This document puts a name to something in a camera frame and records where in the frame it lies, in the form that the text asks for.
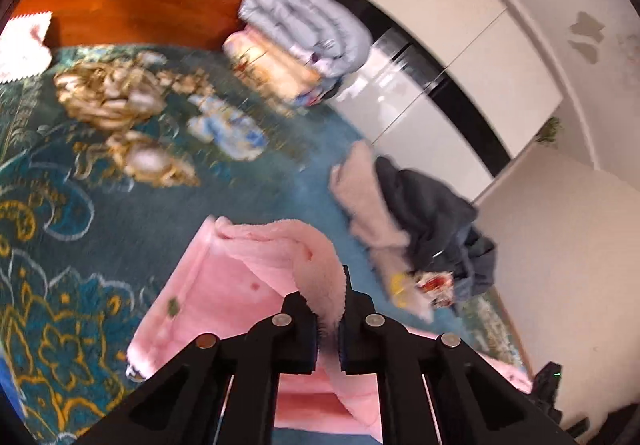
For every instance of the black device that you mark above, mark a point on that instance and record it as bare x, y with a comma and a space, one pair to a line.
547, 392

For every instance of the pink fleece garment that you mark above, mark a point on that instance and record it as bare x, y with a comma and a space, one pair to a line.
235, 275

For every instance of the dark grey garment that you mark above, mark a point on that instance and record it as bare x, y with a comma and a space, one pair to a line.
430, 225

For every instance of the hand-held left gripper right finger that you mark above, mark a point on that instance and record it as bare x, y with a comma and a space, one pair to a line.
350, 345

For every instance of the teal floral bedspread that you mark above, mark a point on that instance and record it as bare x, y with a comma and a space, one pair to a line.
100, 205

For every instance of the colourful printed garment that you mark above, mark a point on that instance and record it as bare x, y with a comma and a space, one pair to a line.
435, 287

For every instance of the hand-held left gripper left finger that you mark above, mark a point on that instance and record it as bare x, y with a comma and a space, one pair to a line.
303, 344

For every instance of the folded cream orange blanket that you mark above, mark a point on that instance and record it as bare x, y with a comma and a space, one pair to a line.
270, 65

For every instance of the white cloth with zigzag edge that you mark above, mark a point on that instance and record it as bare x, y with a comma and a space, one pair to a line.
22, 50

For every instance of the white wardrobe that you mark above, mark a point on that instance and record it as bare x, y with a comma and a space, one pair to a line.
450, 75

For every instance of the beige fleece garment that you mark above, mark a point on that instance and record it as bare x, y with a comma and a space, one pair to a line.
365, 205

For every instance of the folded light blue quilted jacket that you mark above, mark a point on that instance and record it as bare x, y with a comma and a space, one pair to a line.
305, 20

